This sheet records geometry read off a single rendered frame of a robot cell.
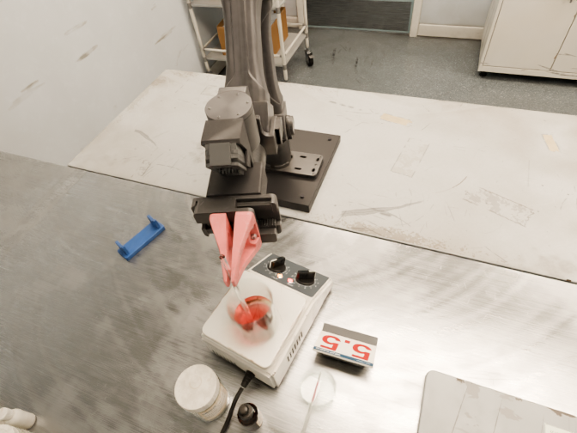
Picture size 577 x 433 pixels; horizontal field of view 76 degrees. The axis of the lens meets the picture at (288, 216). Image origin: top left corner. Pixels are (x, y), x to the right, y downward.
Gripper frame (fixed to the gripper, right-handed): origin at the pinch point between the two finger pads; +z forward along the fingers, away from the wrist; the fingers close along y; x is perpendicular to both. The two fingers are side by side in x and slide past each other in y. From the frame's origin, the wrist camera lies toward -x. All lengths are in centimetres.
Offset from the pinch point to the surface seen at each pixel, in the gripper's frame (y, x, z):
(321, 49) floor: 15, 126, -272
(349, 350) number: 13.4, 21.8, 1.5
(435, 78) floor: 93, 123, -216
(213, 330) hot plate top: -6.3, 15.9, 0.1
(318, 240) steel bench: 9.2, 25.5, -21.2
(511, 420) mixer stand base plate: 34.4, 23.2, 10.5
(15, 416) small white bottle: -35.3, 20.1, 10.7
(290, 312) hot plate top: 5.0, 16.0, -2.4
